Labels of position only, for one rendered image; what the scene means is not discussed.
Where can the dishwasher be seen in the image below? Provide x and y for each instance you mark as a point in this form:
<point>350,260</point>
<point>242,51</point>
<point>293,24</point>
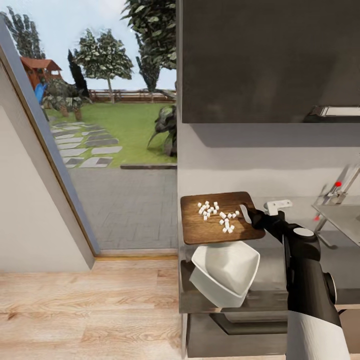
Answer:
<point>236,334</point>

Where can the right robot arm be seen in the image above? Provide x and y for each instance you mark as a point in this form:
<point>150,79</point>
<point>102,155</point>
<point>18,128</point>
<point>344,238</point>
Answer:
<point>314,330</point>

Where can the drop in sink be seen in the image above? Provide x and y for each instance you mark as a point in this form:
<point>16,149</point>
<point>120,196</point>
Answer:
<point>345,217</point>

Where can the bowl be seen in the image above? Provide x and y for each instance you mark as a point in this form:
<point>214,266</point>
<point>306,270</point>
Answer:
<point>232,265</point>

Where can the fixed window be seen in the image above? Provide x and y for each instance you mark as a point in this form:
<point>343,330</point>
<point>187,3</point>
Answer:
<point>97,80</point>

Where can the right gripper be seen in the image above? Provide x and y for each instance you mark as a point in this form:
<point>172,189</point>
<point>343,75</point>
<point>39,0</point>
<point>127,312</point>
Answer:
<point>261,220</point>

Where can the cutting board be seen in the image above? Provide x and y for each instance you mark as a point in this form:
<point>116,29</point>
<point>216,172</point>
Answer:
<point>197,231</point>

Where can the cabinet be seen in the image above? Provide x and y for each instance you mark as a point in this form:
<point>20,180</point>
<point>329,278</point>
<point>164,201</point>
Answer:
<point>269,61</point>

